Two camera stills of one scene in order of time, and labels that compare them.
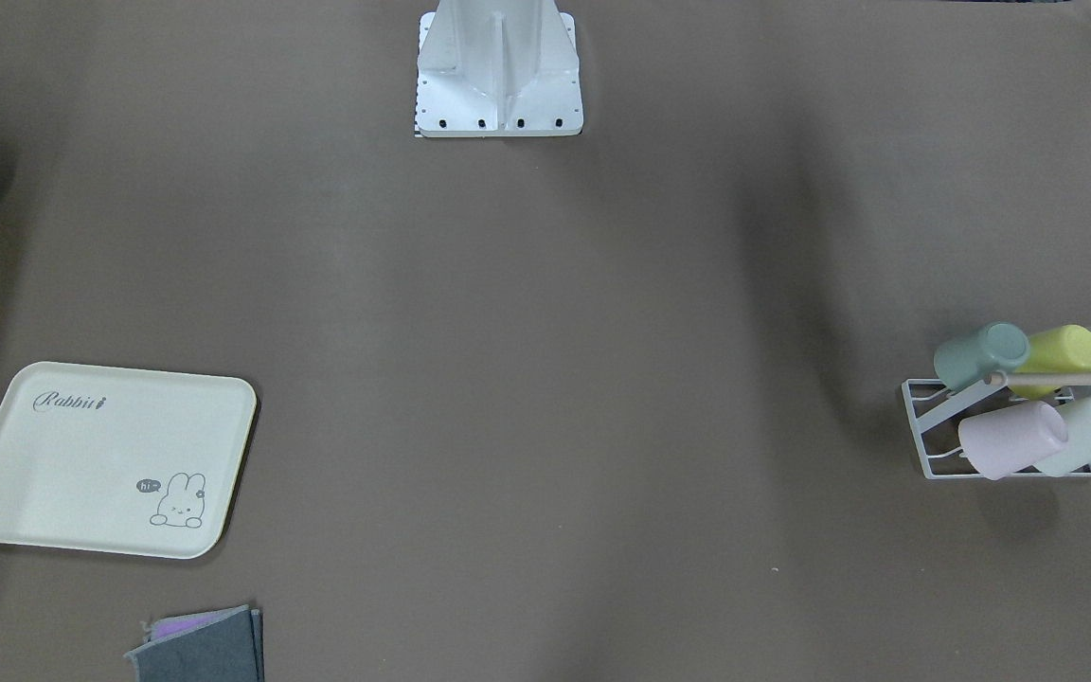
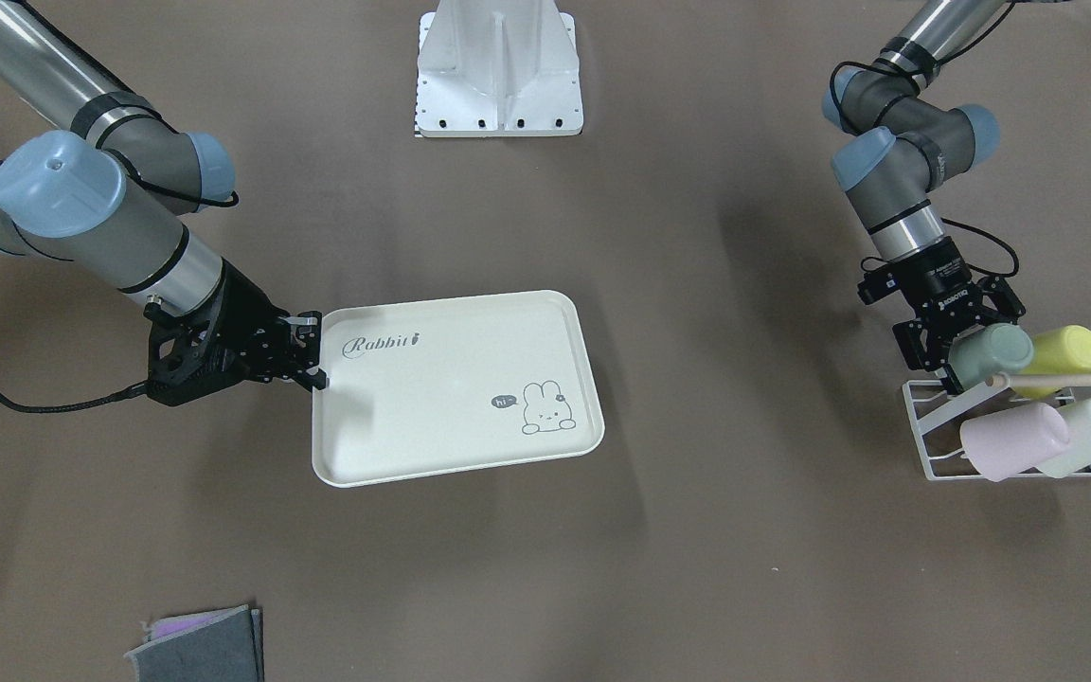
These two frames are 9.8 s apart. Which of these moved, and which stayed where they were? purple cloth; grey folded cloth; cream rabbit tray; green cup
Moved: cream rabbit tray
Stayed: green cup; purple cloth; grey folded cloth
